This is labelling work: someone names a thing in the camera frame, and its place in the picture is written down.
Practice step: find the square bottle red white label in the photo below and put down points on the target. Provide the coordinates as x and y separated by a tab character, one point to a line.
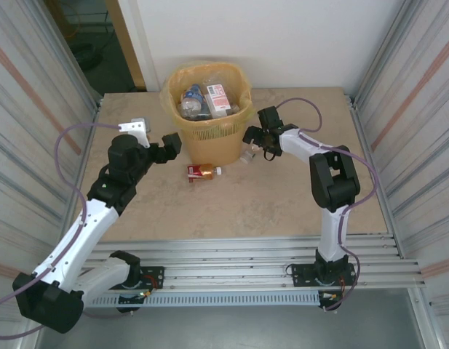
218	98

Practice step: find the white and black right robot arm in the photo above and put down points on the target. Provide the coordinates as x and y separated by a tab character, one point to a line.
333	232

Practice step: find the amber tea bottle red label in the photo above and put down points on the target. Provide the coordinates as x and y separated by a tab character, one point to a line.
199	172

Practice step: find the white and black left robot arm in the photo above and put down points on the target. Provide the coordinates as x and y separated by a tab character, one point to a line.
78	236

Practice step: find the black object on floor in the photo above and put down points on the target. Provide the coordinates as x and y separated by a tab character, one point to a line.
84	52

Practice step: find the yellow wicker waste basket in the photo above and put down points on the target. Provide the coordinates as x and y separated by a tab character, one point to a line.
242	78

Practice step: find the metal table corner bracket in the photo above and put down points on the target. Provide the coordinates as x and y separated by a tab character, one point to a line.
349	101

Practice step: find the wooden door frame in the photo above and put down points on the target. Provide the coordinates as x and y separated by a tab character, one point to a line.
124	43

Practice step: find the yellow plastic waste bin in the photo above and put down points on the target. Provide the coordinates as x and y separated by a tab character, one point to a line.
217	141

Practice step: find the aluminium rail base frame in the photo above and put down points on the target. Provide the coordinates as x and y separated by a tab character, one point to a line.
227	254

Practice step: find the aluminium wall panel orange stripe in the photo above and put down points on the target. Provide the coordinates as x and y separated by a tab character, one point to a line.
428	91
27	145

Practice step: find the small clear plastic bottle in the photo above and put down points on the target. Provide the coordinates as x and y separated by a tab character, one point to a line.
247	155

